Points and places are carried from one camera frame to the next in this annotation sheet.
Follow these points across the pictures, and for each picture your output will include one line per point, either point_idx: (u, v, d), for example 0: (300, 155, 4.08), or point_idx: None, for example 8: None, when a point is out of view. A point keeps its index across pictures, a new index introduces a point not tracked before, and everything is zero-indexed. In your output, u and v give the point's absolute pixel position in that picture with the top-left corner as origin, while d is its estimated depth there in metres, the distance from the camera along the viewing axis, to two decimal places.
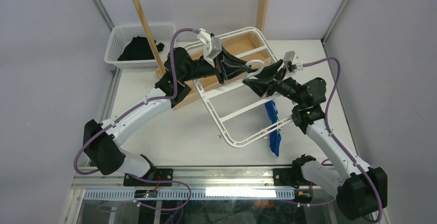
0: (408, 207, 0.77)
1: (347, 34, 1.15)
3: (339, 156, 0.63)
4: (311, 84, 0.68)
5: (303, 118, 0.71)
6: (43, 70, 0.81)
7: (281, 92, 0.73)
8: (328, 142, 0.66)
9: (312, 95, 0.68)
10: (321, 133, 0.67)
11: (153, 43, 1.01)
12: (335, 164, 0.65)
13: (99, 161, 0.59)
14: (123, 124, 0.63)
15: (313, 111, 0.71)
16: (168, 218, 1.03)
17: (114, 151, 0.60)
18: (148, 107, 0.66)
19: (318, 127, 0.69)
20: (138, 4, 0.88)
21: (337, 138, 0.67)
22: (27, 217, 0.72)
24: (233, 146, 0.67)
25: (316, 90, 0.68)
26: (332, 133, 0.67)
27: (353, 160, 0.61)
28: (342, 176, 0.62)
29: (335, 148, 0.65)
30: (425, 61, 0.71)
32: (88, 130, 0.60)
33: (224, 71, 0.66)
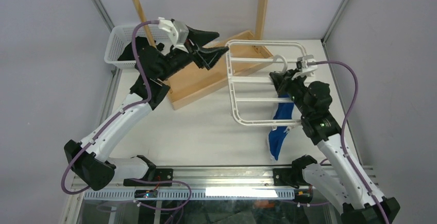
0: (408, 207, 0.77)
1: (347, 34, 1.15)
3: (352, 181, 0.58)
4: (313, 86, 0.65)
5: (315, 126, 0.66)
6: (43, 69, 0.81)
7: (291, 92, 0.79)
8: (342, 165, 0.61)
9: (315, 96, 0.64)
10: (336, 153, 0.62)
11: (153, 42, 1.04)
12: (346, 188, 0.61)
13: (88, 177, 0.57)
14: (103, 139, 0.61)
15: (326, 122, 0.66)
16: (168, 218, 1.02)
17: (100, 166, 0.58)
18: (127, 115, 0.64)
19: (333, 146, 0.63)
20: (138, 4, 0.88)
21: (353, 160, 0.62)
22: (27, 217, 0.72)
24: (238, 122, 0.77)
25: (320, 90, 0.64)
26: (348, 155, 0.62)
27: (368, 189, 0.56)
28: (355, 203, 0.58)
29: (350, 172, 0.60)
30: (425, 61, 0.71)
32: (68, 152, 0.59)
33: (202, 57, 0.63)
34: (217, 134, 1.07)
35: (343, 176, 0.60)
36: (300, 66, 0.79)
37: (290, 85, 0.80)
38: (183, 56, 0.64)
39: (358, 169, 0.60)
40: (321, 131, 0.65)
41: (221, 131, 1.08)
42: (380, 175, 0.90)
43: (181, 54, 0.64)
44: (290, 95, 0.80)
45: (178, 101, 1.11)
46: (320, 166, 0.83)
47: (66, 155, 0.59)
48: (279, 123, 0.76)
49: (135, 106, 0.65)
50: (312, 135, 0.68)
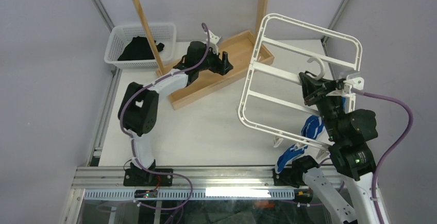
0: (408, 208, 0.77)
1: (347, 34, 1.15)
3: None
4: (357, 116, 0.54)
5: (348, 158, 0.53)
6: (43, 70, 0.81)
7: (320, 107, 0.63)
8: (368, 208, 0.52)
9: (358, 130, 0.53)
10: (364, 195, 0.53)
11: (153, 42, 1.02)
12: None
13: (139, 119, 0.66)
14: (160, 86, 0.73)
15: (362, 156, 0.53)
16: (168, 218, 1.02)
17: (155, 108, 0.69)
18: (174, 78, 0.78)
19: (360, 186, 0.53)
20: (138, 4, 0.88)
21: (381, 206, 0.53)
22: (27, 216, 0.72)
24: (240, 120, 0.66)
25: (364, 124, 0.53)
26: (376, 200, 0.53)
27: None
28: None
29: (372, 216, 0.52)
30: (425, 61, 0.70)
32: (132, 89, 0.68)
33: (223, 65, 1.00)
34: (217, 134, 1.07)
35: (363, 217, 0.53)
36: (342, 86, 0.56)
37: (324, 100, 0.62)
38: (213, 58, 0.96)
39: (382, 216, 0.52)
40: (355, 169, 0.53)
41: (220, 131, 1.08)
42: (381, 175, 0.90)
43: (212, 57, 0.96)
44: (318, 109, 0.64)
45: (178, 101, 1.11)
46: (321, 171, 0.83)
47: (128, 91, 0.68)
48: (285, 136, 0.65)
49: (180, 74, 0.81)
50: (339, 167, 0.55)
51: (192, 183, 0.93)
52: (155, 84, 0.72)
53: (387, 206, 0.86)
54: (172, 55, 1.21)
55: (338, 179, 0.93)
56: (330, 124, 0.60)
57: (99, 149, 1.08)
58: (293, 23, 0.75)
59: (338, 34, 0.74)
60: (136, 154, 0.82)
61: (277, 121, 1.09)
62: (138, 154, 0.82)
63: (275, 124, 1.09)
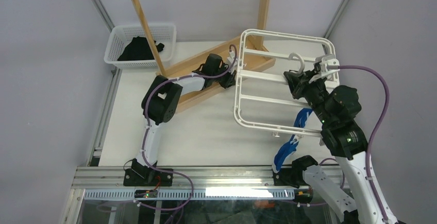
0: (408, 208, 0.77)
1: (347, 34, 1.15)
3: (369, 205, 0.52)
4: (339, 90, 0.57)
5: (339, 139, 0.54)
6: (43, 70, 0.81)
7: (307, 97, 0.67)
8: (363, 187, 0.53)
9: (342, 103, 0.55)
10: (358, 174, 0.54)
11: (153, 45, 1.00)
12: (359, 210, 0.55)
13: (162, 108, 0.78)
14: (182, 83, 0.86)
15: (352, 134, 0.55)
16: (168, 218, 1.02)
17: (177, 100, 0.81)
18: (195, 79, 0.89)
19: (355, 165, 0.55)
20: (138, 7, 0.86)
21: (376, 185, 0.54)
22: (28, 216, 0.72)
24: (238, 122, 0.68)
25: (347, 98, 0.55)
26: (372, 178, 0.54)
27: (385, 216, 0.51)
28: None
29: (368, 194, 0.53)
30: (425, 61, 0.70)
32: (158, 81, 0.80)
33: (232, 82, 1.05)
34: (217, 134, 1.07)
35: (360, 197, 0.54)
36: (319, 68, 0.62)
37: (308, 87, 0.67)
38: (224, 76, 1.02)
39: (378, 194, 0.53)
40: (347, 149, 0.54)
41: (220, 131, 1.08)
42: (380, 175, 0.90)
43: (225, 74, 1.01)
44: (307, 99, 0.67)
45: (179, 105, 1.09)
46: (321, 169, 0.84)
47: (155, 82, 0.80)
48: (284, 130, 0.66)
49: (198, 78, 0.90)
50: (333, 149, 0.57)
51: (191, 183, 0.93)
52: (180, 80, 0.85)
53: None
54: (172, 55, 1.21)
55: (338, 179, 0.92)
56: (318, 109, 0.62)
57: (99, 149, 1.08)
58: (267, 34, 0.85)
59: (308, 37, 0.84)
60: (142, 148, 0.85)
61: (276, 121, 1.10)
62: (145, 148, 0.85)
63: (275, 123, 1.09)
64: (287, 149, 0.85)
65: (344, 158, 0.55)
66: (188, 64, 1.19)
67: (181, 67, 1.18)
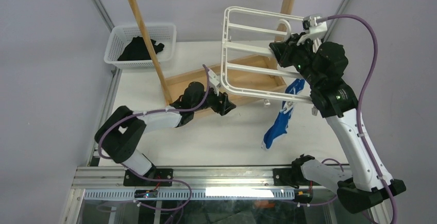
0: (408, 208, 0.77)
1: (347, 34, 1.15)
3: (362, 161, 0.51)
4: (324, 47, 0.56)
5: (329, 97, 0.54)
6: (44, 70, 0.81)
7: (295, 62, 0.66)
8: (355, 144, 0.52)
9: (329, 57, 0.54)
10: (350, 131, 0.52)
11: (156, 58, 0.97)
12: (352, 169, 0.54)
13: (117, 142, 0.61)
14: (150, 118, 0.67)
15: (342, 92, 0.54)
16: (168, 218, 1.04)
17: (137, 138, 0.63)
18: (167, 115, 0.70)
19: (346, 122, 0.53)
20: (140, 21, 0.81)
21: (368, 141, 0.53)
22: (27, 216, 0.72)
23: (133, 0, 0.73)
24: (227, 88, 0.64)
25: (333, 52, 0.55)
26: (364, 135, 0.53)
27: (379, 172, 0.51)
28: (359, 185, 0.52)
29: (360, 151, 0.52)
30: (425, 61, 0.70)
32: (120, 112, 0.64)
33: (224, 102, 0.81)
34: (217, 134, 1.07)
35: (352, 155, 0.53)
36: (307, 25, 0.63)
37: (295, 52, 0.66)
38: (212, 97, 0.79)
39: (370, 149, 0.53)
40: (337, 106, 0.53)
41: (220, 132, 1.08)
42: None
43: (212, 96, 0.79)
44: (294, 64, 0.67)
45: None
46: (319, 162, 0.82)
47: (115, 113, 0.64)
48: (273, 96, 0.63)
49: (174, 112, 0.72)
50: (322, 109, 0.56)
51: (181, 182, 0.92)
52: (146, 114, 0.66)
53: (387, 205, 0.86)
54: (172, 54, 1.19)
55: None
56: (305, 73, 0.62)
57: None
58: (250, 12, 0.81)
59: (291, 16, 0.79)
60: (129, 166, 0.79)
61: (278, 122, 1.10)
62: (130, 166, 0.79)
63: None
64: (279, 131, 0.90)
65: (334, 116, 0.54)
66: (193, 76, 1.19)
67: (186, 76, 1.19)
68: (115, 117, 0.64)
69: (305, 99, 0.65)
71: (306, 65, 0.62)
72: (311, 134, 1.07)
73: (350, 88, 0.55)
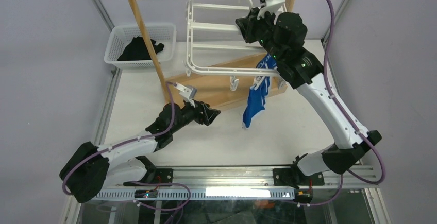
0: (408, 207, 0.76)
1: (347, 33, 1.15)
3: (339, 121, 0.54)
4: (283, 17, 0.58)
5: (296, 68, 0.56)
6: (44, 70, 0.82)
7: (258, 37, 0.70)
8: (329, 107, 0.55)
9: (288, 28, 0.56)
10: (321, 95, 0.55)
11: (156, 58, 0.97)
12: (332, 130, 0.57)
13: (81, 180, 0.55)
14: (118, 152, 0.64)
15: (306, 60, 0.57)
16: (168, 218, 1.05)
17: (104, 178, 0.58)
18: (139, 143, 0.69)
19: (316, 88, 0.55)
20: (140, 20, 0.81)
21: (339, 101, 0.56)
22: (26, 216, 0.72)
23: (133, 0, 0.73)
24: (192, 69, 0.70)
25: (291, 22, 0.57)
26: (334, 96, 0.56)
27: (356, 128, 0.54)
28: (340, 144, 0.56)
29: (335, 112, 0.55)
30: (424, 60, 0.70)
32: (82, 151, 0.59)
33: (205, 113, 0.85)
34: (217, 134, 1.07)
35: (329, 118, 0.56)
36: None
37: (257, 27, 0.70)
38: (190, 112, 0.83)
39: (342, 107, 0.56)
40: (304, 74, 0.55)
41: (221, 132, 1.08)
42: (381, 175, 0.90)
43: (188, 111, 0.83)
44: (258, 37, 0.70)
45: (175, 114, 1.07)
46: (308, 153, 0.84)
47: (76, 153, 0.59)
48: (238, 72, 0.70)
49: (150, 138, 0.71)
50: (291, 81, 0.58)
51: (180, 184, 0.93)
52: (112, 150, 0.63)
53: (387, 205, 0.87)
54: (172, 54, 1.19)
55: (336, 179, 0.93)
56: (269, 45, 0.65)
57: None
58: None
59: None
60: (117, 183, 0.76)
61: (278, 121, 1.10)
62: (117, 182, 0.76)
63: (276, 123, 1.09)
64: (255, 108, 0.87)
65: (304, 85, 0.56)
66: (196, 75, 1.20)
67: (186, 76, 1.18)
68: (77, 157, 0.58)
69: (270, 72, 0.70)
71: (269, 38, 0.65)
72: (311, 134, 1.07)
73: (314, 55, 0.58)
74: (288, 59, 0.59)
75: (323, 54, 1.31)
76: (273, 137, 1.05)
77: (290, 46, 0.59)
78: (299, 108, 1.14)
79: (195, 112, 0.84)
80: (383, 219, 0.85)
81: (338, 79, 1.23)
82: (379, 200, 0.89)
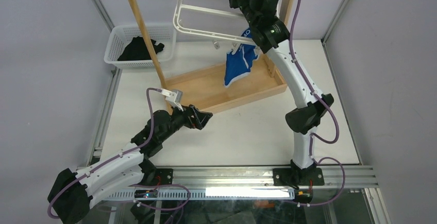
0: (408, 207, 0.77)
1: (347, 33, 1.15)
3: (298, 83, 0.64)
4: None
5: (265, 33, 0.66)
6: (44, 71, 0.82)
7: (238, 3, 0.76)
8: (290, 69, 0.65)
9: None
10: (285, 58, 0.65)
11: (156, 57, 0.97)
12: (293, 92, 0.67)
13: (65, 205, 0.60)
14: (97, 174, 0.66)
15: (275, 28, 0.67)
16: (168, 218, 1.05)
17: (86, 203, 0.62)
18: (123, 159, 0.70)
19: (281, 52, 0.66)
20: (140, 20, 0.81)
21: (300, 65, 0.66)
22: (26, 215, 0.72)
23: None
24: (177, 28, 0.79)
25: None
26: (297, 61, 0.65)
27: (312, 89, 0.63)
28: (299, 104, 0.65)
29: (296, 74, 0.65)
30: (423, 60, 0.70)
32: (61, 179, 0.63)
33: (197, 116, 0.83)
34: (217, 134, 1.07)
35: (290, 80, 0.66)
36: None
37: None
38: (180, 117, 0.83)
39: (302, 71, 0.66)
40: (272, 38, 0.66)
41: (221, 131, 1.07)
42: (380, 175, 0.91)
43: (178, 117, 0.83)
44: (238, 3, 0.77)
45: None
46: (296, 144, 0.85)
47: (56, 182, 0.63)
48: (217, 36, 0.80)
49: (133, 152, 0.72)
50: (263, 45, 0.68)
51: (180, 185, 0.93)
52: (90, 174, 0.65)
53: (387, 205, 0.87)
54: (172, 54, 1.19)
55: (336, 179, 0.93)
56: (246, 12, 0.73)
57: (99, 149, 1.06)
58: None
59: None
60: (114, 192, 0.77)
61: (276, 121, 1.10)
62: (114, 191, 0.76)
63: (276, 122, 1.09)
64: (239, 70, 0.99)
65: (272, 49, 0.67)
66: (195, 75, 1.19)
67: (186, 77, 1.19)
68: (57, 186, 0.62)
69: (245, 39, 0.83)
71: (246, 5, 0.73)
72: None
73: (283, 23, 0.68)
74: (260, 26, 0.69)
75: (323, 54, 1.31)
76: (273, 137, 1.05)
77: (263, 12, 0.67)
78: None
79: (184, 117, 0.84)
80: (383, 219, 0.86)
81: (338, 80, 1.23)
82: (380, 200, 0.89)
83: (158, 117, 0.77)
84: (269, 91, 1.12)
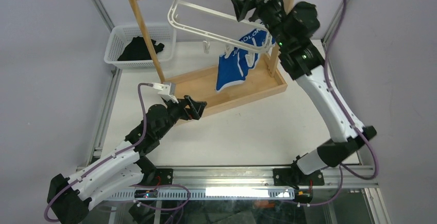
0: (408, 207, 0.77)
1: (347, 33, 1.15)
3: (335, 116, 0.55)
4: (299, 10, 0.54)
5: (296, 58, 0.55)
6: (44, 71, 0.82)
7: (263, 20, 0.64)
8: (327, 100, 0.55)
9: (302, 21, 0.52)
10: (320, 88, 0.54)
11: (156, 57, 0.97)
12: (328, 123, 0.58)
13: (62, 209, 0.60)
14: (89, 178, 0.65)
15: (307, 52, 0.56)
16: (168, 218, 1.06)
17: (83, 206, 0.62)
18: (117, 159, 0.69)
19: (316, 81, 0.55)
20: (140, 21, 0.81)
21: (336, 93, 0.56)
22: (26, 215, 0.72)
23: (134, 1, 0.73)
24: (170, 22, 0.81)
25: (306, 16, 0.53)
26: (333, 89, 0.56)
27: (351, 121, 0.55)
28: (336, 138, 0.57)
29: (334, 106, 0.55)
30: (423, 60, 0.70)
32: (54, 186, 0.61)
33: (193, 107, 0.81)
34: (217, 134, 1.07)
35: (326, 113, 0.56)
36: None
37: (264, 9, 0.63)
38: (176, 109, 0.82)
39: (339, 100, 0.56)
40: (304, 65, 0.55)
41: (221, 132, 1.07)
42: (380, 175, 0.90)
43: (174, 109, 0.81)
44: (262, 19, 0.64)
45: None
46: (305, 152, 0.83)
47: (50, 189, 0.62)
48: (209, 36, 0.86)
49: (127, 152, 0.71)
50: (291, 71, 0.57)
51: (179, 185, 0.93)
52: (82, 179, 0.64)
53: (387, 205, 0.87)
54: (172, 54, 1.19)
55: (336, 179, 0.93)
56: (275, 32, 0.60)
57: (99, 149, 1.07)
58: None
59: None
60: (114, 191, 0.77)
61: (276, 121, 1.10)
62: (114, 191, 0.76)
63: (276, 123, 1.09)
64: (233, 77, 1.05)
65: (303, 76, 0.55)
66: (195, 75, 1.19)
67: (186, 77, 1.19)
68: (50, 192, 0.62)
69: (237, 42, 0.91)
71: (274, 24, 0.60)
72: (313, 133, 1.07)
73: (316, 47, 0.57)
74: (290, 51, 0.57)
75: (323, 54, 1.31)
76: (273, 138, 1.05)
77: (298, 38, 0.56)
78: (300, 107, 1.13)
79: (180, 108, 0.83)
80: (383, 219, 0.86)
81: (338, 80, 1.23)
82: (379, 200, 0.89)
83: (155, 112, 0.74)
84: (269, 91, 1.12)
